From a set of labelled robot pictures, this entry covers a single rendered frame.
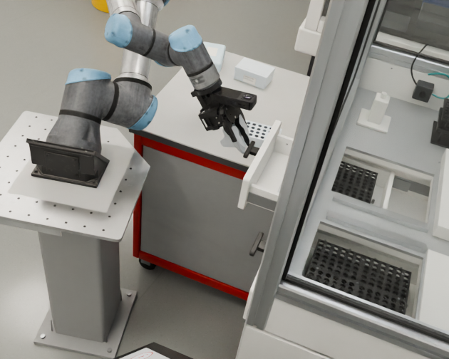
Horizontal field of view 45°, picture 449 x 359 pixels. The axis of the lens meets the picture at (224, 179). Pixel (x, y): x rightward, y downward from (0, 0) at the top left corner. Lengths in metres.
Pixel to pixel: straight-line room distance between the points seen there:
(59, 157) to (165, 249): 0.75
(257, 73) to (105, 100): 0.67
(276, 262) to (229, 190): 0.89
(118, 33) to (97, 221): 0.48
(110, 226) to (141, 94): 0.40
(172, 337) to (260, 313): 1.13
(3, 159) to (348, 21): 1.22
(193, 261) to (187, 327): 0.26
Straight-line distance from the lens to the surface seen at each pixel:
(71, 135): 1.49
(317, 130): 0.72
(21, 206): 1.52
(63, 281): 1.86
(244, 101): 1.37
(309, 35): 2.17
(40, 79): 3.41
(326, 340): 1.03
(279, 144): 1.59
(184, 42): 1.36
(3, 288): 2.32
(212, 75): 1.39
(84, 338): 2.12
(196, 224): 1.94
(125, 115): 1.58
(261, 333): 1.07
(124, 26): 1.39
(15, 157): 1.67
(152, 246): 2.14
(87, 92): 1.53
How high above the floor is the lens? 1.83
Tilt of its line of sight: 42 degrees down
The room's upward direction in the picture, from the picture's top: 9 degrees clockwise
